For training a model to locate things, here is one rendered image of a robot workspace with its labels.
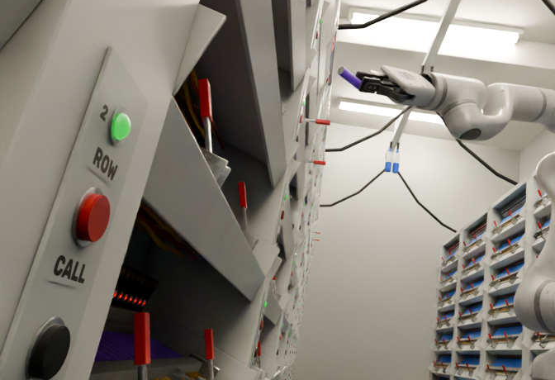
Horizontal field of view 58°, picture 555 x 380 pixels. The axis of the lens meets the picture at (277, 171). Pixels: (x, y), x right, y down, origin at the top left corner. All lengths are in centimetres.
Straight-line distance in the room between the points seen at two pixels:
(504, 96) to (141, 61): 115
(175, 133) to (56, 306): 12
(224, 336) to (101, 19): 69
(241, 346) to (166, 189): 55
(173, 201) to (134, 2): 14
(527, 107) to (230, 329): 90
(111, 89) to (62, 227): 5
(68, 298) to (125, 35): 9
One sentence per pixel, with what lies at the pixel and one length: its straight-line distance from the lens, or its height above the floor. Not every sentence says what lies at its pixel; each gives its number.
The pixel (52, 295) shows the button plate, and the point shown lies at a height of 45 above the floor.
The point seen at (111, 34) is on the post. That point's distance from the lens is 18.
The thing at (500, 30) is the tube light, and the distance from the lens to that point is 406.
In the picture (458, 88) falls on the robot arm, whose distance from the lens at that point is 119.
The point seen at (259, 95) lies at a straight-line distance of 56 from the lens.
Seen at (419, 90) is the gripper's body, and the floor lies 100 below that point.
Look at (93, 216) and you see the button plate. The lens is 17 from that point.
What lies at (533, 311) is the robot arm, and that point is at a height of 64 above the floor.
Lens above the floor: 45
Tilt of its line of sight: 19 degrees up
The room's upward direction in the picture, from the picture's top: 11 degrees clockwise
